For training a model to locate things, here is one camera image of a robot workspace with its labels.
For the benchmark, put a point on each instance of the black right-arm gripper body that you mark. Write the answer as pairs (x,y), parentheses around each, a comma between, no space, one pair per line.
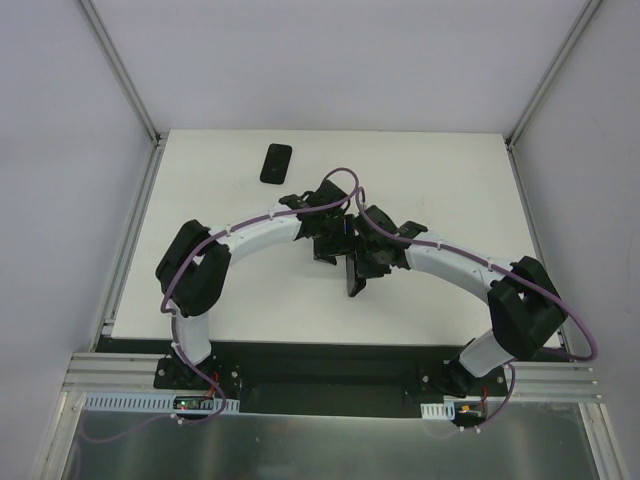
(360,267)

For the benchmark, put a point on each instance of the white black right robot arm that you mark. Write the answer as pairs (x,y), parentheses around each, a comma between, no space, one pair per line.
(524,307)

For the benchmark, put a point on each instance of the right slotted cable duct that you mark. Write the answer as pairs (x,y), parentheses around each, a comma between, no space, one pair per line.
(438,411)

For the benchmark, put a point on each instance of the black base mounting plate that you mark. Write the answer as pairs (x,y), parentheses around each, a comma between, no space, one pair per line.
(363,381)

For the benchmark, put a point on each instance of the left aluminium frame post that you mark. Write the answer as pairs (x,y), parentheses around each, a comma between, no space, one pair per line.
(103,39)

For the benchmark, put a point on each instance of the right aluminium frame post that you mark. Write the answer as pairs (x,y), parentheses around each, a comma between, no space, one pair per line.
(568,45)

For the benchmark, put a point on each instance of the black phone case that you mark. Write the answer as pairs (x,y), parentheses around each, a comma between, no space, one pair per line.
(276,164)

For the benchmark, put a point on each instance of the black smartphone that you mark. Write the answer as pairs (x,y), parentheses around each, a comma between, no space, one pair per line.
(355,284)

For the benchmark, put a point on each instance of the left slotted cable duct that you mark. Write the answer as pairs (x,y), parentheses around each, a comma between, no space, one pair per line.
(159,403)

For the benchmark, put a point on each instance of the aluminium front frame rail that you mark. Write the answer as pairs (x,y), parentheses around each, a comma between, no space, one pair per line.
(111,372)

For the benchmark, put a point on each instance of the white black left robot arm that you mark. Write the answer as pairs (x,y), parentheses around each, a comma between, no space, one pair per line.
(193,270)

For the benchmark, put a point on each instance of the shiny metal front sheet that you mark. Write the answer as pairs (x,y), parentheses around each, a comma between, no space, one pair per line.
(524,442)

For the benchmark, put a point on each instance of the slotted cable duct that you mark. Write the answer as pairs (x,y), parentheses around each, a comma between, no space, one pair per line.
(159,403)
(438,411)

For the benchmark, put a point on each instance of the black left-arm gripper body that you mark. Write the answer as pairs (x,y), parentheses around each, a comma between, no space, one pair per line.
(329,248)

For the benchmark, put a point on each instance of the aluminium frame post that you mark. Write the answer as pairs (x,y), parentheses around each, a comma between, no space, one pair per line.
(568,45)
(103,39)

